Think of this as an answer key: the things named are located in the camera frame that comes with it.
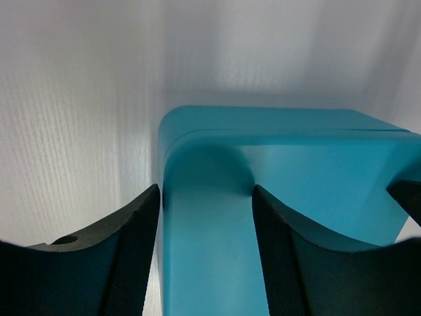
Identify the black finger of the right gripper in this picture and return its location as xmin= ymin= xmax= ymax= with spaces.
xmin=387 ymin=180 xmax=421 ymax=225

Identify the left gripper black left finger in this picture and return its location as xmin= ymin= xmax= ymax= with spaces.
xmin=1 ymin=185 xmax=161 ymax=315

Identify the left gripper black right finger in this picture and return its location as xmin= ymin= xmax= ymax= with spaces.
xmin=252 ymin=185 xmax=420 ymax=315

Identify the teal tin lid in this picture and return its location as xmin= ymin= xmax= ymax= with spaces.
xmin=162 ymin=130 xmax=420 ymax=315

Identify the teal tin box with cups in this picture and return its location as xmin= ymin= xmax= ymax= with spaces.
xmin=157 ymin=105 xmax=412 ymax=172

